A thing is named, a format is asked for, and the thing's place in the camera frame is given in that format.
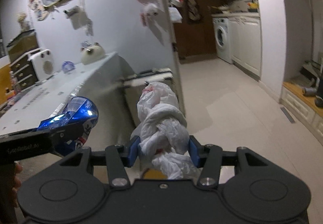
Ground white kitchen cabinets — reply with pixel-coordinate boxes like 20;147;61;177
229;16;261;77

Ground white fluffy sheep wall toy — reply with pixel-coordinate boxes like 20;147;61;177
144;3;159;17

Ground white cat-shaped ceramic lamp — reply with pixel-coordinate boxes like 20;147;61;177
81;42;106;65

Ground white plastic bag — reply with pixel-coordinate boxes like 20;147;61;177
130;81;203;180

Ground white portable heater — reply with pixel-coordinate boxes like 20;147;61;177
29;49;54;82

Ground black drawer cabinet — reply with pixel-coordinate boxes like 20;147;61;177
10;48;41;90

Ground crushed blue soda can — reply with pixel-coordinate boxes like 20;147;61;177
37;97;99;156

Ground white ribbed suitcase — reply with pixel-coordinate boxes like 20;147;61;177
123;68;178;126

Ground person's left hand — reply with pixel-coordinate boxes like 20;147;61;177
12;162;23;208

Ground glass fish tank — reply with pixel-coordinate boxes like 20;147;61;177
7;29;39;63

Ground dried flower bouquet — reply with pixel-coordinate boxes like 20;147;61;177
17;12;30;32

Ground white front-load washing machine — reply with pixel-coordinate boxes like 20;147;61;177
212;17;232;64

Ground blue tissue pack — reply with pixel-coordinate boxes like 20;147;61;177
61;61;76;74

